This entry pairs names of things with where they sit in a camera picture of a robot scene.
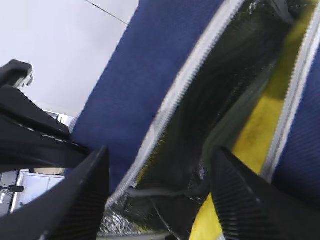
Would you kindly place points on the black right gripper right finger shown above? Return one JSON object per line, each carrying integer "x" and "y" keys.
{"x": 249, "y": 208}

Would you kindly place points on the navy blue lunch bag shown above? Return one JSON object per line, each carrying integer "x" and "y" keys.
{"x": 184, "y": 74}

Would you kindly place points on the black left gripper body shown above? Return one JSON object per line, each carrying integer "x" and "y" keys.
{"x": 29, "y": 137}

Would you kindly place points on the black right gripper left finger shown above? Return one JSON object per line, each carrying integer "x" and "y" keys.
{"x": 71, "y": 210}

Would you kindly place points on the yellow banana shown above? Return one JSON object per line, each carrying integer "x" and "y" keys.
{"x": 280, "y": 141}

